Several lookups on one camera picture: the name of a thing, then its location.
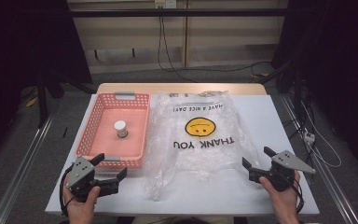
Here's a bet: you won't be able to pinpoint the aluminium floor rail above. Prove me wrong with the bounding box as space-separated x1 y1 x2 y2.
279 92 358 224
0 114 54 224

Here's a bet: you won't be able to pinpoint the white table mat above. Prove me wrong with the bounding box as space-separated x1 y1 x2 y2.
45 92 321 217

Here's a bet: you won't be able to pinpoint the black metal stand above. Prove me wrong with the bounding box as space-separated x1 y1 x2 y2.
36 69 50 129

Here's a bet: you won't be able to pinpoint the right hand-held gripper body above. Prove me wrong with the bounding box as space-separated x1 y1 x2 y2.
248 150 317 192

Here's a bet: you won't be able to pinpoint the clear plastic smiley bag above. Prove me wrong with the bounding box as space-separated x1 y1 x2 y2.
142 90 261 201

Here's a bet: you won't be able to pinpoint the pink plastic basket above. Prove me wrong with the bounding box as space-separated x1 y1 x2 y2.
74 91 152 169

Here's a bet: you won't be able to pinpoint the white wall outlet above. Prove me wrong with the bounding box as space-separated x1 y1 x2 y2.
154 0 178 9

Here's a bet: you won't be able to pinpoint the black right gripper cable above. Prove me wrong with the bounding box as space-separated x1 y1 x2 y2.
292 178 305 216

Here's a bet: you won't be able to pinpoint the white floor cable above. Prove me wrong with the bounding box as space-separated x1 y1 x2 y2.
300 101 343 169

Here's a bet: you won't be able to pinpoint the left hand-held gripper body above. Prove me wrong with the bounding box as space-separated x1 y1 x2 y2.
64 155 120 203

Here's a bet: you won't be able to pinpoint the person's left hand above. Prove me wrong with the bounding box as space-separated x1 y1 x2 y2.
62 183 102 224

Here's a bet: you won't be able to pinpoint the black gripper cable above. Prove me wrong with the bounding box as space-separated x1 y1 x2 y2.
292 178 305 216
59 164 76 217

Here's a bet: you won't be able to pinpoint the white power strip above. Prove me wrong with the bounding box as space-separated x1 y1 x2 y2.
303 132 317 145

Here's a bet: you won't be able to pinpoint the person's right hand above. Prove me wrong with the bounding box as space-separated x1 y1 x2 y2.
258 171 302 224

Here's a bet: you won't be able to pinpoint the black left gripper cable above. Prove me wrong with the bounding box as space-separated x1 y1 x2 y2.
59 164 76 217

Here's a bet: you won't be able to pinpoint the black wall cables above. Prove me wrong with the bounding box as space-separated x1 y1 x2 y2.
157 15 273 82

